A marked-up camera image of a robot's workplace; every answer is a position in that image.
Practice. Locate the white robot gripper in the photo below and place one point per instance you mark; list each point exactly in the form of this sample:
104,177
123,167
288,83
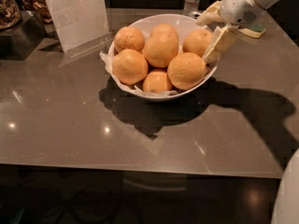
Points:
240,7

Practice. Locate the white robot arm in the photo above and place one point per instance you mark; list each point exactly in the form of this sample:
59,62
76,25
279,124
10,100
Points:
234,14

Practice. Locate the white ceramic bowl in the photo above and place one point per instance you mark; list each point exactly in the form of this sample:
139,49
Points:
183,25

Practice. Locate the orange back right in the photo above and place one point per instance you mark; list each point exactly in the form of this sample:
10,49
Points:
197,41

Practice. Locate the orange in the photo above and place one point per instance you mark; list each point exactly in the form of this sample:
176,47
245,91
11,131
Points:
164,28
130,66
197,41
157,81
160,49
129,37
186,70

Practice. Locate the silver drink can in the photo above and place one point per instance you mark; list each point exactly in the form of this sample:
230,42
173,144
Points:
195,14

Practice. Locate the yellow green sponge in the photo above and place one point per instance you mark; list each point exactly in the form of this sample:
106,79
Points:
254,31

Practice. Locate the orange front right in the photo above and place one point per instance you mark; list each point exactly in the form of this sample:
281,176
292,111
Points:
186,70

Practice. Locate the orange back centre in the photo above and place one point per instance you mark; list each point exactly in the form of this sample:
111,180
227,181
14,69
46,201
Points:
164,28

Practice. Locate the orange centre top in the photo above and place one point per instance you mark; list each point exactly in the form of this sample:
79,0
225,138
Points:
160,49

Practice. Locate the orange front bottom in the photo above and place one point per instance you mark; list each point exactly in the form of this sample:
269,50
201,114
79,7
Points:
157,81

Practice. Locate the orange back left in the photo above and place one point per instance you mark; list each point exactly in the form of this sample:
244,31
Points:
129,37

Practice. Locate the orange front left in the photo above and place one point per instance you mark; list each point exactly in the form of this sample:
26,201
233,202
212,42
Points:
130,66

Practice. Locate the clear acrylic sign holder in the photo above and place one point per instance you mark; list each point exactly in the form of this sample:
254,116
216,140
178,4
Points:
79,23

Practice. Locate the dark snack jar background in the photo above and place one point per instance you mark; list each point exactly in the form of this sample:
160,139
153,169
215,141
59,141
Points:
40,6

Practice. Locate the dark metal stand block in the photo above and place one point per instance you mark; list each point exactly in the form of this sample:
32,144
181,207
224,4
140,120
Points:
19,41

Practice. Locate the glass jar of nuts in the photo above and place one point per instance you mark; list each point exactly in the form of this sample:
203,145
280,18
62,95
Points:
10,14

